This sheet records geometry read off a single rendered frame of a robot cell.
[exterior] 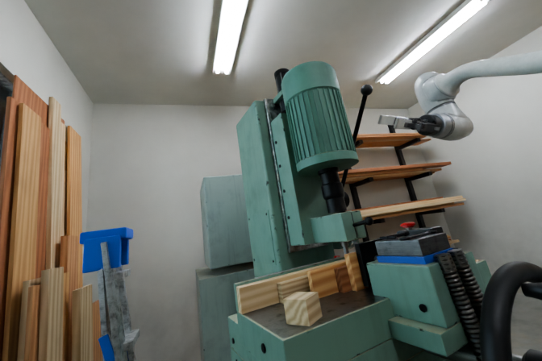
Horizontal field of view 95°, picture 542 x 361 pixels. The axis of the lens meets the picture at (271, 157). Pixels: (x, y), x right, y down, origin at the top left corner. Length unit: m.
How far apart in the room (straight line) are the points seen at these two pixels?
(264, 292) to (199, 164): 2.51
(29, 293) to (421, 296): 1.50
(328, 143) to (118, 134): 2.78
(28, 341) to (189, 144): 2.12
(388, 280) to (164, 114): 3.00
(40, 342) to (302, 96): 1.50
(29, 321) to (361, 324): 1.39
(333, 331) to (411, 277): 0.16
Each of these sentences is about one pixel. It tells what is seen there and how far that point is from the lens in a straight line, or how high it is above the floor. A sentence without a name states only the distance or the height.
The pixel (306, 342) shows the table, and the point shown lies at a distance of 0.46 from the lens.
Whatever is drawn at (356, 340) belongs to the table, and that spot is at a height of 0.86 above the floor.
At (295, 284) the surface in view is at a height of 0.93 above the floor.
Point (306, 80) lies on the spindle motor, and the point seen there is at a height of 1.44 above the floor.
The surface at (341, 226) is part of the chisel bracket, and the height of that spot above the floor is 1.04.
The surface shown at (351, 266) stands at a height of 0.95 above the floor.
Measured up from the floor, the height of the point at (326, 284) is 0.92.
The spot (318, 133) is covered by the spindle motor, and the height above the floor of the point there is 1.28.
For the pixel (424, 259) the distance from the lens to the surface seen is 0.52.
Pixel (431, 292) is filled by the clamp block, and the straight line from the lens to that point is 0.52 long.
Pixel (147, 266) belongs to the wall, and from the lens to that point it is 2.91.
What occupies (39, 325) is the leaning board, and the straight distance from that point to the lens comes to 1.66.
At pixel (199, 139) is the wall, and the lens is 3.13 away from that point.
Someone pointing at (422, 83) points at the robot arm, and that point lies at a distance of 1.19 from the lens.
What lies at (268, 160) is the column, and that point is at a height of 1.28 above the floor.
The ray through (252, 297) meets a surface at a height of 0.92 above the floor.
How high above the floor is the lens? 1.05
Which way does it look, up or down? 16 degrees up
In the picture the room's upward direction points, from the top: 9 degrees counter-clockwise
